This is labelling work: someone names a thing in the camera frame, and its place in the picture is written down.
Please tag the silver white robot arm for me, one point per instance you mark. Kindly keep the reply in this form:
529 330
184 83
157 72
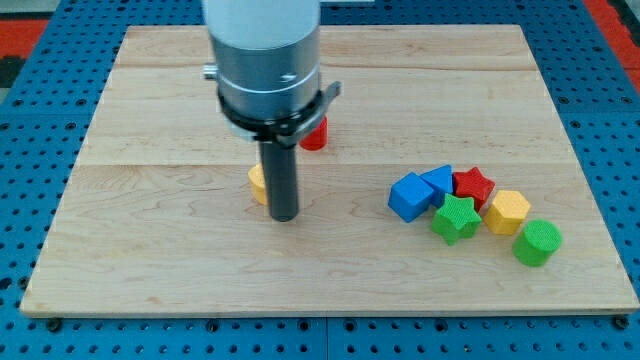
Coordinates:
267 57

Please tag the red cylinder block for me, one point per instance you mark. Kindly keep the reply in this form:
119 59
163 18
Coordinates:
318 138

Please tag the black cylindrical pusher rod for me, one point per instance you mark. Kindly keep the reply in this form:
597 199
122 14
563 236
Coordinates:
280 174

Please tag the yellow block behind rod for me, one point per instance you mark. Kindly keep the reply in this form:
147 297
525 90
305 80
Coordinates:
257 184

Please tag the blue cube block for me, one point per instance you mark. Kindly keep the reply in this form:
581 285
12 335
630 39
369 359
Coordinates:
410 197

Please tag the blue triangular block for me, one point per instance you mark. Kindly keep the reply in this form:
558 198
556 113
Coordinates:
441 180

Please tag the green star block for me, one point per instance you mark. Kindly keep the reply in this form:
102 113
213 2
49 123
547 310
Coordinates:
456 219

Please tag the red star block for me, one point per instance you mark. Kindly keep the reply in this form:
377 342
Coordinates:
473 184

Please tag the light wooden board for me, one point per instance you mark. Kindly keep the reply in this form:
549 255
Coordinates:
157 219

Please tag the yellow hexagon block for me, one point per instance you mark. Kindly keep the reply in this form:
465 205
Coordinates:
507 212

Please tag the green cylinder block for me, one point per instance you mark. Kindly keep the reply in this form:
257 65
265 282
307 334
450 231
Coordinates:
537 242

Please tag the black clamp ring bracket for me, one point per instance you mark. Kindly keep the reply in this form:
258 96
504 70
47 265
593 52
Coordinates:
285 131

